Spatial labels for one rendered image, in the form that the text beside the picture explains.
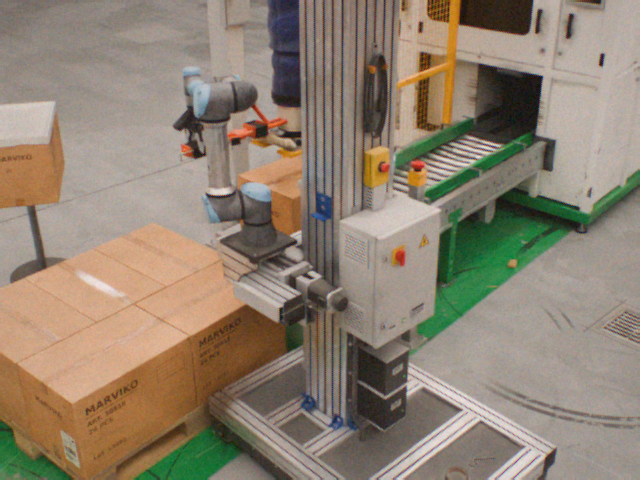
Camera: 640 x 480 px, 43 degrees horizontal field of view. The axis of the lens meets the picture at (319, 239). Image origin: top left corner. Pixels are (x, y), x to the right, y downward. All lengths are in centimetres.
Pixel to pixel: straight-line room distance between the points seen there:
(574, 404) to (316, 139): 195
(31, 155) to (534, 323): 292
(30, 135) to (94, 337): 142
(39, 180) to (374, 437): 236
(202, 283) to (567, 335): 202
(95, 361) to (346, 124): 146
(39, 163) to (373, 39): 239
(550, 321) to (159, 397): 228
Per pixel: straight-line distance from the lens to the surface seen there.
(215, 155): 304
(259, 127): 374
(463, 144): 567
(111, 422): 349
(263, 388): 379
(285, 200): 384
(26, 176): 472
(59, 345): 366
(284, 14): 371
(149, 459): 379
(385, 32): 289
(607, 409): 421
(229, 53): 489
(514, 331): 464
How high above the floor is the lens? 255
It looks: 28 degrees down
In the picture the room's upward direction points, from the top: straight up
